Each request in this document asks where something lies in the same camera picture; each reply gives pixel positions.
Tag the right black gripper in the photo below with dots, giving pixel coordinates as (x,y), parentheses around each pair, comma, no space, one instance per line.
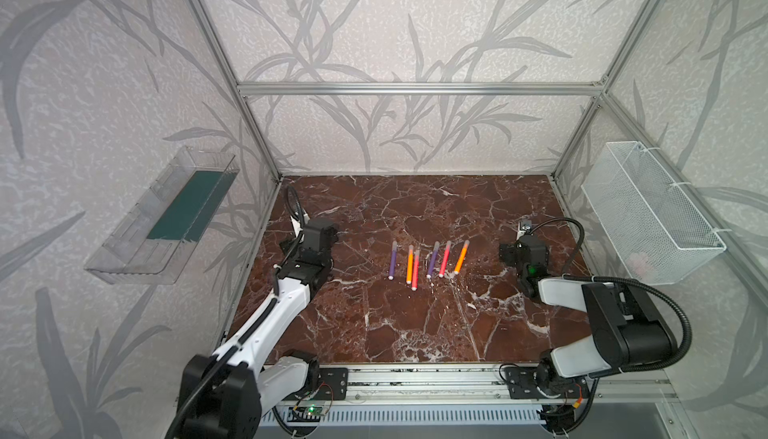
(514,250)

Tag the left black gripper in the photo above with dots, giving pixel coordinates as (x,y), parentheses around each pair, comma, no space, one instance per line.
(291,250)

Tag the orange marker pen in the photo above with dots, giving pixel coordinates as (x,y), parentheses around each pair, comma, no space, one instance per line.
(462,256)
(409,268)

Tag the red pink marker pen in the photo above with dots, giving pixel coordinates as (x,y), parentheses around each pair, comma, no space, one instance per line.
(445,259)

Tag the purple marker pen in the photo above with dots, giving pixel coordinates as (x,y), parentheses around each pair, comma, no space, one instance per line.
(432,260)
(393,260)

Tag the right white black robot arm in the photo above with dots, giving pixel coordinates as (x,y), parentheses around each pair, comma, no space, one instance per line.
(634,327)

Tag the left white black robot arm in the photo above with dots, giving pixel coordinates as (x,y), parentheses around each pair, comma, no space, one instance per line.
(226,394)

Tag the pink object in basket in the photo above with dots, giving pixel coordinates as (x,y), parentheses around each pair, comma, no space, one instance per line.
(640,265)

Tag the green circuit board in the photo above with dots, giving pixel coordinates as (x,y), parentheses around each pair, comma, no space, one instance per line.
(311,413)

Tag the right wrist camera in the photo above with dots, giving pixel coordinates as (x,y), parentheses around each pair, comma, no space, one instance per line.
(524,227)

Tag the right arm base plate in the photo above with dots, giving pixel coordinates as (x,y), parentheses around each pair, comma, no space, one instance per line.
(522,382)

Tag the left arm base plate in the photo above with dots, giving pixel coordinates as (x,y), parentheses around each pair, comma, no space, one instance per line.
(331,385)

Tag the white wire mesh basket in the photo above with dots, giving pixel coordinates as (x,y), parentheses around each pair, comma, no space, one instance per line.
(642,209)

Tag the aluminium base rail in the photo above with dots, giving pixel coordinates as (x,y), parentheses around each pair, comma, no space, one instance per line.
(427,384)

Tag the clear plastic wall tray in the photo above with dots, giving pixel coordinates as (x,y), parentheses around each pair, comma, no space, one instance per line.
(152,244)

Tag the aluminium frame crossbar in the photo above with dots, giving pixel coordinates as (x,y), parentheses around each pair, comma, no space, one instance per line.
(419,88)

